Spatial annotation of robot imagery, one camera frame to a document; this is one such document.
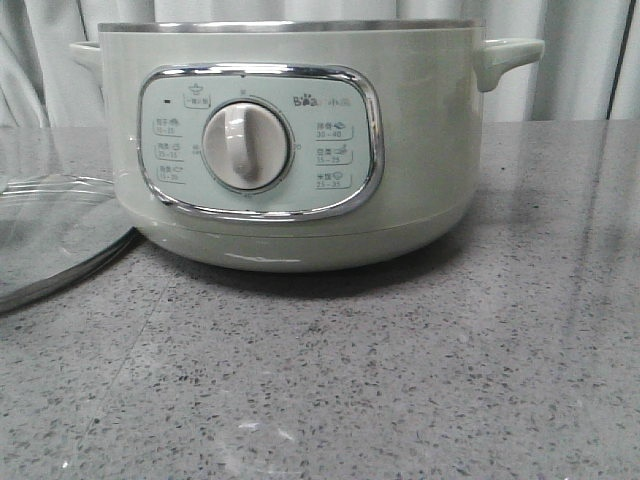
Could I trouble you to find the light green electric cooking pot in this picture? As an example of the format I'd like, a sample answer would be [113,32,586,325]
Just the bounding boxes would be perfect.
[70,19,545,272]

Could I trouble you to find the white pleated curtain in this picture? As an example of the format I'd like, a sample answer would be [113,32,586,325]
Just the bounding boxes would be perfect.
[1,1,639,127]

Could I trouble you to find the black vertical cable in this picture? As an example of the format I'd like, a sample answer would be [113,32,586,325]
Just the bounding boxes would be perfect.
[603,0,637,121]

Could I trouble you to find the glass pot lid steel rim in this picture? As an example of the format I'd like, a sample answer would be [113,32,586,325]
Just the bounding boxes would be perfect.
[1,174,137,313]

